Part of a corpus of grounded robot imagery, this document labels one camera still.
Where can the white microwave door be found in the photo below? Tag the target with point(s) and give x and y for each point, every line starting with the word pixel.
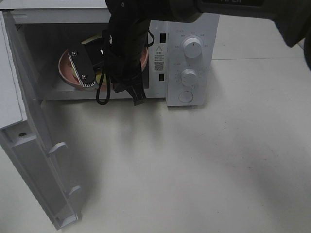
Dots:
pixel 28 67

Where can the white upper power knob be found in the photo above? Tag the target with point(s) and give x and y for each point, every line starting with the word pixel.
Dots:
pixel 192 47

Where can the white round door button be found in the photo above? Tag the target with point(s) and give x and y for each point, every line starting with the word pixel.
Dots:
pixel 186 97

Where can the white microwave oven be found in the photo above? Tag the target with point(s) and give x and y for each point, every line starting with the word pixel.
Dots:
pixel 70 21

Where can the pink round plate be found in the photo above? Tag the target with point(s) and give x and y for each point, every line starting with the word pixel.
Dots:
pixel 68 75

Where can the white warning label sticker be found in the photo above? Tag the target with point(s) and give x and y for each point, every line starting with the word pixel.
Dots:
pixel 158 56

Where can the white bread sandwich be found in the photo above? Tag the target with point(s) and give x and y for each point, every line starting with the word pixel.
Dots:
pixel 95 49

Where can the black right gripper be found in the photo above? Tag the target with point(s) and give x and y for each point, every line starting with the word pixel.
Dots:
pixel 124 42

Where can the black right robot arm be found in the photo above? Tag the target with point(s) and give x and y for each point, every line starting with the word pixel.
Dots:
pixel 291 17

